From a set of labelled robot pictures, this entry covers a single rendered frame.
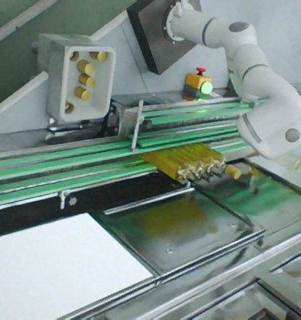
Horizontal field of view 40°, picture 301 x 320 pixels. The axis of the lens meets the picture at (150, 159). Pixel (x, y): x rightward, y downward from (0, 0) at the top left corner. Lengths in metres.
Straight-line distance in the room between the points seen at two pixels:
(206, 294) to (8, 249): 0.51
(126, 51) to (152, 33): 0.11
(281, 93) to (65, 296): 0.69
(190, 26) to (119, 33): 0.23
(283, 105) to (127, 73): 0.61
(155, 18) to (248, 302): 0.90
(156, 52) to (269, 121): 0.53
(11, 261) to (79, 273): 0.17
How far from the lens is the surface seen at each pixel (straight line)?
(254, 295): 1.22
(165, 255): 1.18
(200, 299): 1.11
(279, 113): 1.08
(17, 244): 1.15
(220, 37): 1.30
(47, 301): 1.00
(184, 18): 1.41
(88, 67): 1.29
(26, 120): 1.33
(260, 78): 1.09
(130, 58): 1.47
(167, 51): 1.48
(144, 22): 1.39
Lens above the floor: 1.85
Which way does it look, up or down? 40 degrees down
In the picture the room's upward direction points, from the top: 124 degrees clockwise
